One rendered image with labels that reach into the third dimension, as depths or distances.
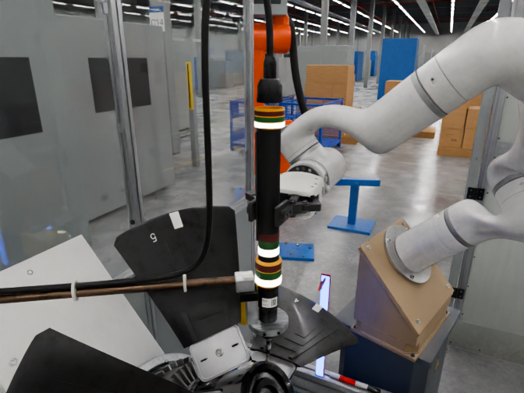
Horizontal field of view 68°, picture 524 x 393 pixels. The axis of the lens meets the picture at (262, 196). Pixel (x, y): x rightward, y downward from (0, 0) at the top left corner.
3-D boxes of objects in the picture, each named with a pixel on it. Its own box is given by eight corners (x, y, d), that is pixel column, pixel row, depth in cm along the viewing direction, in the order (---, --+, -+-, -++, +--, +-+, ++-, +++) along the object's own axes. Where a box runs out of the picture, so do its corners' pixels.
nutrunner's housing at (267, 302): (258, 344, 66) (257, 56, 50) (255, 328, 69) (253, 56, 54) (281, 341, 66) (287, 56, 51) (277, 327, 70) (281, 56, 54)
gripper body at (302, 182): (329, 205, 73) (309, 227, 64) (280, 197, 77) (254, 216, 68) (331, 167, 71) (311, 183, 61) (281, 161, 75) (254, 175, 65)
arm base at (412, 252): (402, 220, 127) (451, 191, 114) (437, 271, 122) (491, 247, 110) (373, 235, 114) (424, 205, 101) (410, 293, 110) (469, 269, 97)
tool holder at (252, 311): (238, 340, 63) (236, 288, 59) (234, 313, 69) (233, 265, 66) (292, 334, 64) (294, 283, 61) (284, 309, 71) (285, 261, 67)
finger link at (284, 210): (309, 215, 63) (293, 231, 57) (290, 212, 64) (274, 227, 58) (309, 196, 61) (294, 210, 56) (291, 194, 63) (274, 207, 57)
